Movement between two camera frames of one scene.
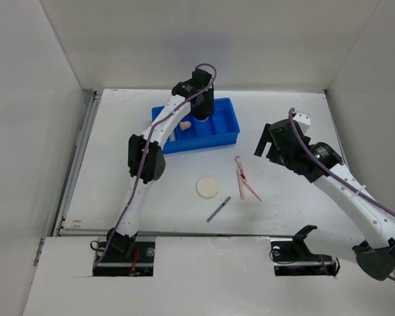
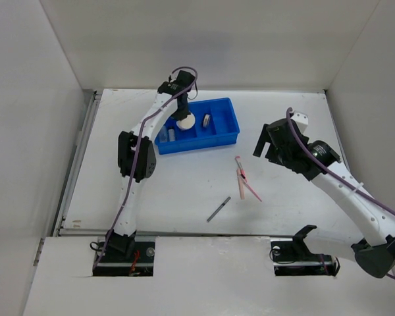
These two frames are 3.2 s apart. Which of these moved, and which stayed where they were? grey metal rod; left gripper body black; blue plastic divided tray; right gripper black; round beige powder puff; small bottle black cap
Moved: left gripper body black; round beige powder puff
Stayed: blue plastic divided tray; grey metal rod; right gripper black; small bottle black cap
